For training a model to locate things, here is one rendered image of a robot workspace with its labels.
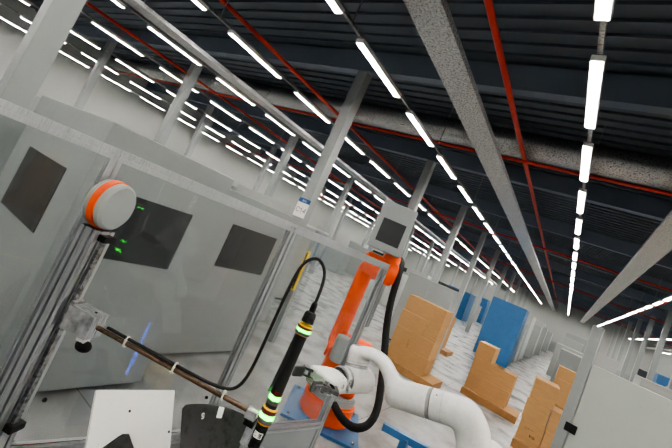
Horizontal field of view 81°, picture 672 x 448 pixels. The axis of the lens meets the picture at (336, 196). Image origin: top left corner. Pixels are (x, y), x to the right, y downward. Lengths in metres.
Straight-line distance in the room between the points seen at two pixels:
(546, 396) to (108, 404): 7.66
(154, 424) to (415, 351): 7.90
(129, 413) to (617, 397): 2.23
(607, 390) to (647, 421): 0.19
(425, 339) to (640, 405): 6.75
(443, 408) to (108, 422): 0.99
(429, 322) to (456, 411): 7.78
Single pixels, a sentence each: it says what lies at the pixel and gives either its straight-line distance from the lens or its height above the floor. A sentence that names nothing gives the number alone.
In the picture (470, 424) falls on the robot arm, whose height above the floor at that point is 1.74.
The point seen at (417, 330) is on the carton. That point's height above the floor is 0.95.
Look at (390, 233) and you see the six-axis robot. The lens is 4.94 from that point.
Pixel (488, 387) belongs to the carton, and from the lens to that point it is 10.29.
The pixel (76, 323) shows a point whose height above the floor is 1.54.
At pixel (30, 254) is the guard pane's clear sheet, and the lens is 1.57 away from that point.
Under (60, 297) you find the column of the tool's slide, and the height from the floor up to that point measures 1.58.
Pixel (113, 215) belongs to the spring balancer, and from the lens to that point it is 1.40.
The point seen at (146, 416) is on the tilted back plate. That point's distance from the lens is 1.56.
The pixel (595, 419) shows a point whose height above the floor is 1.75.
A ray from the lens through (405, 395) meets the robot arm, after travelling 1.36.
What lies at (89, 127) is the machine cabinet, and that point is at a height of 2.09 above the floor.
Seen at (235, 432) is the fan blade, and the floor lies 1.41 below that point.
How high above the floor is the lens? 2.07
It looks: 6 degrees up
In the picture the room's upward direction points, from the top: 24 degrees clockwise
